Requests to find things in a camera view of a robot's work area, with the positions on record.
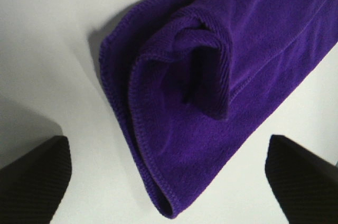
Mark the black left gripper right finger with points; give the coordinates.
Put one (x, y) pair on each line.
(304, 184)

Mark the purple microfiber towel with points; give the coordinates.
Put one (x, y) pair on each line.
(190, 80)

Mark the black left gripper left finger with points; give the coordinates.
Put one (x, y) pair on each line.
(33, 186)

